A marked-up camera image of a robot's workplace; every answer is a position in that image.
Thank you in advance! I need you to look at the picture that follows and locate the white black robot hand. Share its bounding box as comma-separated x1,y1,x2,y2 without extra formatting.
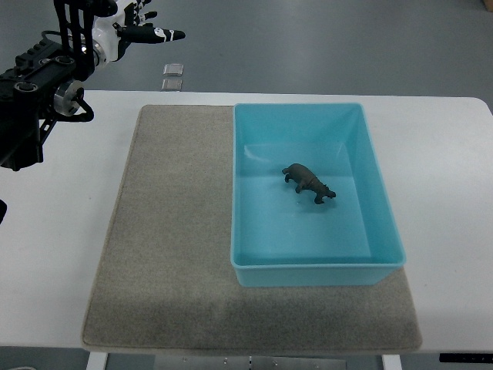
91,1,186,69

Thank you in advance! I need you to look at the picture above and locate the brown hippo toy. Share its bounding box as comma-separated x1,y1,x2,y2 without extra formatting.
281,163,337,205

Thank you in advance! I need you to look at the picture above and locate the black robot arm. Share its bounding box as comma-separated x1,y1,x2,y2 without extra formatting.
1,1,118,171

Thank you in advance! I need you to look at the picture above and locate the blue plastic box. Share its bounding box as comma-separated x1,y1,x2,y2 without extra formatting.
230,103,406,288

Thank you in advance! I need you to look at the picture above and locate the lower metal floor plate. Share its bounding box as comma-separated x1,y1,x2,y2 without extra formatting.
161,78,183,92

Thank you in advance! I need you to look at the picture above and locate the grey felt mat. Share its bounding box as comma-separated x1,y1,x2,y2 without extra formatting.
82,105,422,355

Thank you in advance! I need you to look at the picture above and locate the black table control panel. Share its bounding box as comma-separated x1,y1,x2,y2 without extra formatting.
439,352,493,364

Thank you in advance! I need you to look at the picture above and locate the metal table frame bracket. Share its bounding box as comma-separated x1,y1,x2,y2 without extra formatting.
153,355,347,370

